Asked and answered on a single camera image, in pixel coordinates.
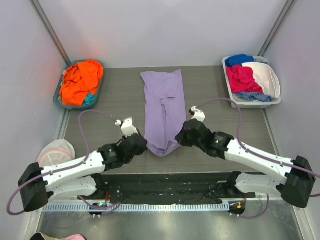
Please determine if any lavender t-shirt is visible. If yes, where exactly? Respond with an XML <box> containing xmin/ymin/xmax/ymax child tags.
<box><xmin>140</xmin><ymin>69</ymin><xmax>187</xmax><ymax>157</ymax></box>

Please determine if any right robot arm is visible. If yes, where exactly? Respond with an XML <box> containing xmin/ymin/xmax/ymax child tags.
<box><xmin>175</xmin><ymin>119</ymin><xmax>316</xmax><ymax>208</ymax></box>

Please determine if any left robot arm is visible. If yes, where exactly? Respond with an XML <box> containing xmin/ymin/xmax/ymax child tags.
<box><xmin>18</xmin><ymin>133</ymin><xmax>147</xmax><ymax>212</ymax></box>

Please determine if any white mesh hamper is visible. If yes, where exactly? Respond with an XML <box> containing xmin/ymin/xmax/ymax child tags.
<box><xmin>36</xmin><ymin>139</ymin><xmax>76</xmax><ymax>167</ymax></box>

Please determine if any teal laundry basket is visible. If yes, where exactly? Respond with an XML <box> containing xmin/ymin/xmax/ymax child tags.
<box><xmin>53</xmin><ymin>59</ymin><xmax>106</xmax><ymax>112</ymax></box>

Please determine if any teal t-shirt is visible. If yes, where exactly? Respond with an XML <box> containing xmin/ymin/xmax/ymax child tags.
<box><xmin>82</xmin><ymin>92</ymin><xmax>96</xmax><ymax>106</ymax></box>

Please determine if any blue checked shirt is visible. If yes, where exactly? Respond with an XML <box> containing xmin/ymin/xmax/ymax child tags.
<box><xmin>235</xmin><ymin>91</ymin><xmax>272</xmax><ymax>103</ymax></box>

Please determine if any pink t-shirt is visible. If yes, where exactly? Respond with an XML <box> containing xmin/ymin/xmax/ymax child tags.
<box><xmin>226</xmin><ymin>65</ymin><xmax>263</xmax><ymax>94</ymax></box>

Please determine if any orange t-shirt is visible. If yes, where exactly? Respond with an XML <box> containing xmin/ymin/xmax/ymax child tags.
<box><xmin>58</xmin><ymin>59</ymin><xmax>105</xmax><ymax>106</ymax></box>

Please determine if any blue t-shirt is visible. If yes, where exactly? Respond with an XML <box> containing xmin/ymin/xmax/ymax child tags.
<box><xmin>225</xmin><ymin>54</ymin><xmax>255</xmax><ymax>68</ymax></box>

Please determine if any pink cloth at bottom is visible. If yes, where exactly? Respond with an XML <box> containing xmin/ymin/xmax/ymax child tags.
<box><xmin>29</xmin><ymin>232</ymin><xmax>87</xmax><ymax>240</ymax></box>

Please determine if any white t-shirt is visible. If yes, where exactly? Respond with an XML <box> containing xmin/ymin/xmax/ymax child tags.
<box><xmin>242</xmin><ymin>62</ymin><xmax>281</xmax><ymax>99</ymax></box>

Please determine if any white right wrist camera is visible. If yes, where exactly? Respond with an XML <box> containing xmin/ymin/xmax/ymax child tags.
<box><xmin>189</xmin><ymin>106</ymin><xmax>206</xmax><ymax>123</ymax></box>

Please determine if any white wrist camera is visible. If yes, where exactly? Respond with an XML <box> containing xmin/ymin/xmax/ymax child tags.
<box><xmin>189</xmin><ymin>106</ymin><xmax>206</xmax><ymax>123</ymax></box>
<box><xmin>114</xmin><ymin>117</ymin><xmax>139</xmax><ymax>138</ymax></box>

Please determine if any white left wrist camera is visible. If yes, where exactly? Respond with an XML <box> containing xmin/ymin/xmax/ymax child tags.
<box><xmin>114</xmin><ymin>117</ymin><xmax>139</xmax><ymax>138</ymax></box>

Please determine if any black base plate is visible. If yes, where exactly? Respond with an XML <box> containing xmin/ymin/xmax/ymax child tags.
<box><xmin>88</xmin><ymin>172</ymin><xmax>256</xmax><ymax>205</ymax></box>

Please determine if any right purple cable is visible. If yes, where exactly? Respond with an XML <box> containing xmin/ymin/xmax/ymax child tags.
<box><xmin>196</xmin><ymin>97</ymin><xmax>320</xmax><ymax>221</ymax></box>

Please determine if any white slotted cable duct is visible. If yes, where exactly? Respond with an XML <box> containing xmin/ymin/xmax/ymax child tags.
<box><xmin>42</xmin><ymin>201</ymin><xmax>230</xmax><ymax>213</ymax></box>

